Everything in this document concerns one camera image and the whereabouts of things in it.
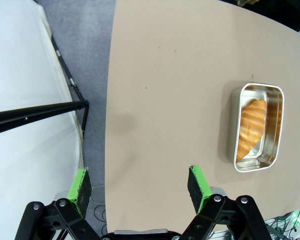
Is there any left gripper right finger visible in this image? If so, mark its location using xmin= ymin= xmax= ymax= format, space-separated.
xmin=179 ymin=164 xmax=275 ymax=240

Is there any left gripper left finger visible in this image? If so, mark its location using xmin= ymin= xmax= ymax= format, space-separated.
xmin=14 ymin=166 xmax=103 ymax=240

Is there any golden croissant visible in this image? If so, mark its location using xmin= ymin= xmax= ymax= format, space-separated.
xmin=236 ymin=98 xmax=268 ymax=162

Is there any stainless steel rectangular container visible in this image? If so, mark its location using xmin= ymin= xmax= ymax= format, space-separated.
xmin=229 ymin=82 xmax=285 ymax=173

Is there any black tripod stand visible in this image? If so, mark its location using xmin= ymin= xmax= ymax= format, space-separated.
xmin=0 ymin=36 xmax=90 ymax=140

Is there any thin grey floor cable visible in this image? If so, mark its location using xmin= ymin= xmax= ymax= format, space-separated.
xmin=91 ymin=184 xmax=108 ymax=231

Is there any tangled cable bundle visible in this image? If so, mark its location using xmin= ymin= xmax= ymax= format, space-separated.
xmin=263 ymin=207 xmax=300 ymax=240

